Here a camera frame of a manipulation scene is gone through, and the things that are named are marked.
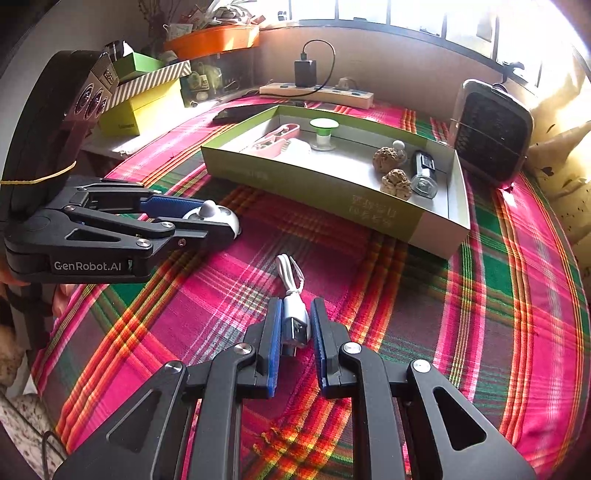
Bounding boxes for crumpled plastic bag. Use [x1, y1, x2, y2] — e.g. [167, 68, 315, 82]
[203, 0, 259, 28]

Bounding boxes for cream patterned curtain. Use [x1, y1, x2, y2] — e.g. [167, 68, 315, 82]
[522, 28, 591, 259]

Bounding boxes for black phone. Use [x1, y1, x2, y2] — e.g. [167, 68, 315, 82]
[212, 102, 308, 123]

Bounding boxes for green cardboard box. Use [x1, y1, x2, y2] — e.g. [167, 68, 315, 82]
[201, 104, 472, 260]

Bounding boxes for green topped white stand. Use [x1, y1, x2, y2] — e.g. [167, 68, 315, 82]
[308, 117, 340, 152]

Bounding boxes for white USB cable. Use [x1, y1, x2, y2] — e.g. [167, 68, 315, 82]
[276, 254, 311, 358]

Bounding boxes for person's left hand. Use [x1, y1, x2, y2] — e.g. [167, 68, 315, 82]
[52, 283, 77, 319]

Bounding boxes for yellow box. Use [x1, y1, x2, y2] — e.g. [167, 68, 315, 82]
[98, 78, 183, 137]

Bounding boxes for black charger cable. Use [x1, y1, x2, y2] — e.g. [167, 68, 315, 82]
[300, 39, 337, 95]

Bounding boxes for black window latch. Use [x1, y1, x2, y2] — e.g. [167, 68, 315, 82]
[501, 60, 525, 84]

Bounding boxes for black and silver bike light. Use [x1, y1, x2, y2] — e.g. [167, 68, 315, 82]
[409, 150, 439, 199]

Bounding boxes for orange tray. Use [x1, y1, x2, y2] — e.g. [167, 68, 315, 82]
[164, 24, 260, 58]

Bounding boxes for window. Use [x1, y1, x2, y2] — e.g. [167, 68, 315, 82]
[272, 0, 583, 88]

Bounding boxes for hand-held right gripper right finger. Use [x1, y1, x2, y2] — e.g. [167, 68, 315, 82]
[310, 298, 536, 480]

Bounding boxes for grey fan heater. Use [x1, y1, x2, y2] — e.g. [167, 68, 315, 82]
[450, 78, 535, 188]

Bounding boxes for plaid cloth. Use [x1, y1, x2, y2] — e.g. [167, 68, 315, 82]
[30, 95, 591, 480]

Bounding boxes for round white and black gadget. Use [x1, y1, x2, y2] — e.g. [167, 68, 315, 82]
[182, 200, 242, 241]

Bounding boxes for clear plastic container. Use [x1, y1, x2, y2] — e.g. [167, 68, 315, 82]
[180, 48, 259, 109]

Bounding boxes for black charger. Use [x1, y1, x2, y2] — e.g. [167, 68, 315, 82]
[294, 59, 318, 88]

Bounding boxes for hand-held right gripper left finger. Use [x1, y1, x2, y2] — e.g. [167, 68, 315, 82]
[53, 296, 283, 480]

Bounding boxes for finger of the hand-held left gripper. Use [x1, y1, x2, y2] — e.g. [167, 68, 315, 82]
[64, 183, 206, 219]
[41, 206, 235, 253]

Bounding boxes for pink and green cable organiser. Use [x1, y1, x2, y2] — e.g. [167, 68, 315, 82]
[240, 138, 291, 158]

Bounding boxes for paper tags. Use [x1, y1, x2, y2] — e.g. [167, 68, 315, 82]
[164, 9, 208, 40]

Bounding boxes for brown walnut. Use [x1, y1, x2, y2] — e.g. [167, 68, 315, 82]
[379, 168, 413, 201]
[373, 146, 407, 175]

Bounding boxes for white power strip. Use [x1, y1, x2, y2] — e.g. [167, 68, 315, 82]
[259, 82, 376, 110]

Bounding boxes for flat green box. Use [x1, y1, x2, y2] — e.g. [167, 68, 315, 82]
[111, 52, 164, 81]

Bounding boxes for white ribbed cylinder gadget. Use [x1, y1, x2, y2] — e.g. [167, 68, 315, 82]
[281, 138, 312, 158]

